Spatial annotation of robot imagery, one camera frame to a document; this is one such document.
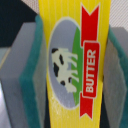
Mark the gripper grey green padded left finger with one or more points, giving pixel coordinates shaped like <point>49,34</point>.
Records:
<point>23,77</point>

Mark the gripper grey green padded right finger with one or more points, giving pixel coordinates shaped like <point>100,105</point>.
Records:
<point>115,88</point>

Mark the yellow toy butter box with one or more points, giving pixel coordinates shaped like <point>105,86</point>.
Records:
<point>76,34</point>

